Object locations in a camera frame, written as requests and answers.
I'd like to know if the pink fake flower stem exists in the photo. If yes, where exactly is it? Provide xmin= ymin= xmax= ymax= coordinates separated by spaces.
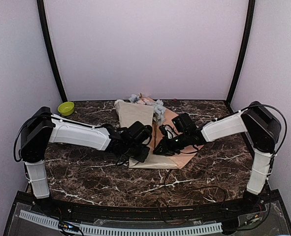
xmin=137 ymin=93 xmax=152 ymax=106

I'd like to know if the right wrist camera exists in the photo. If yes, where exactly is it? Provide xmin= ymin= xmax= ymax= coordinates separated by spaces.
xmin=159 ymin=124 xmax=178 ymax=139

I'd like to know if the green plastic bowl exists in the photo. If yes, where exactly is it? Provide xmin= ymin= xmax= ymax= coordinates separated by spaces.
xmin=58 ymin=101 xmax=75 ymax=117

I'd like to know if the left black frame post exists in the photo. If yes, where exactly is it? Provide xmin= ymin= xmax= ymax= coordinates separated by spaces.
xmin=36 ymin=0 xmax=67 ymax=102

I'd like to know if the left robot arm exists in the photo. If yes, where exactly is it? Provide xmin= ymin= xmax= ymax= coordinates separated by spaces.
xmin=13 ymin=106 xmax=153 ymax=214

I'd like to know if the blue fake flower bunch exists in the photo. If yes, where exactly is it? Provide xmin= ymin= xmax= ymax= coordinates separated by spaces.
xmin=128 ymin=94 xmax=166 ymax=146

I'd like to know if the small circuit board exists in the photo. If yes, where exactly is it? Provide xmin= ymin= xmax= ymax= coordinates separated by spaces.
xmin=58 ymin=221 xmax=80 ymax=232

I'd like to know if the right black frame post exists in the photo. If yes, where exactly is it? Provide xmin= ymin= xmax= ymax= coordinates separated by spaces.
xmin=226 ymin=0 xmax=256 ymax=105

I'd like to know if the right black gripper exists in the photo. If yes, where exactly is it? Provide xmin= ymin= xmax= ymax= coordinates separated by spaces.
xmin=153 ymin=131 xmax=190 ymax=156

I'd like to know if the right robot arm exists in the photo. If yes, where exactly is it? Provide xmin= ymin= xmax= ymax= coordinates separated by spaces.
xmin=153 ymin=101 xmax=283 ymax=213

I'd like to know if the white slotted cable duct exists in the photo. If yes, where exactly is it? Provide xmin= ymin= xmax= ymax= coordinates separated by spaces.
xmin=19 ymin=210 xmax=223 ymax=236

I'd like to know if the black frame post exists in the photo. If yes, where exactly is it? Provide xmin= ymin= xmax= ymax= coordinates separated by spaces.
xmin=36 ymin=0 xmax=67 ymax=102
xmin=226 ymin=0 xmax=256 ymax=105

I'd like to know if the peach wrapping paper sheet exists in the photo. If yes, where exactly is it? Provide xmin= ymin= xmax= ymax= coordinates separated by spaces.
xmin=114 ymin=94 xmax=203 ymax=169

